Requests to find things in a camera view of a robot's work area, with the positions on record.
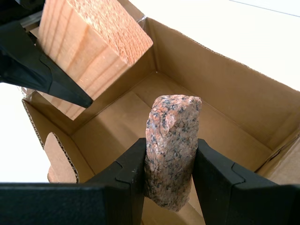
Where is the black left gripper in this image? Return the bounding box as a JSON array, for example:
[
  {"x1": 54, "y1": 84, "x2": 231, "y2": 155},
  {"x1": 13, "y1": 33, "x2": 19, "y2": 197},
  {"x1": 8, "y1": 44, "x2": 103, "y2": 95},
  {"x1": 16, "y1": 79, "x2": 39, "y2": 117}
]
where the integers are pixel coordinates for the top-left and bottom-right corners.
[{"x1": 0, "y1": 0, "x2": 94, "y2": 109}]

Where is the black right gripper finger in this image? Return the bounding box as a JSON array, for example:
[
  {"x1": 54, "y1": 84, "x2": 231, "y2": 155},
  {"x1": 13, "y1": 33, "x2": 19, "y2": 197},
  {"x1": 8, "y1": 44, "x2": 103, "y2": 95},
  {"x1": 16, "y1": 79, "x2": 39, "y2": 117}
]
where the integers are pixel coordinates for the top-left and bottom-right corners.
[
  {"x1": 0, "y1": 137, "x2": 147, "y2": 225},
  {"x1": 192, "y1": 138, "x2": 300, "y2": 225}
]

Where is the light wooden block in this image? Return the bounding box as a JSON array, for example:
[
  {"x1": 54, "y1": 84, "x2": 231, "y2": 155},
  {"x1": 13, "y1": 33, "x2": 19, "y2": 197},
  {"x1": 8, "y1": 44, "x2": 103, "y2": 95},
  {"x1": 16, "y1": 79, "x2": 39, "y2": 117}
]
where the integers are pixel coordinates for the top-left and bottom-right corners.
[{"x1": 37, "y1": 0, "x2": 154, "y2": 121}]

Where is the speckled granite rock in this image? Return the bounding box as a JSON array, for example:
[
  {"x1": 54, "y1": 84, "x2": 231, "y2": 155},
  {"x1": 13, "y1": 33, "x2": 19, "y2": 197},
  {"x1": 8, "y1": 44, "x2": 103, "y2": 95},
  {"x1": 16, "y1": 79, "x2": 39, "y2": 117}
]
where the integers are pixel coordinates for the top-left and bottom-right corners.
[{"x1": 143, "y1": 94, "x2": 203, "y2": 213}]

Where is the brown cardboard box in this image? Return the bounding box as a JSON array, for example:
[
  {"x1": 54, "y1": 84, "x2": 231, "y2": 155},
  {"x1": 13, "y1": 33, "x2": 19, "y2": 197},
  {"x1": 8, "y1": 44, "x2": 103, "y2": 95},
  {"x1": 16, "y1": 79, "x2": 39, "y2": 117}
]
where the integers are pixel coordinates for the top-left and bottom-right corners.
[{"x1": 21, "y1": 0, "x2": 300, "y2": 225}]

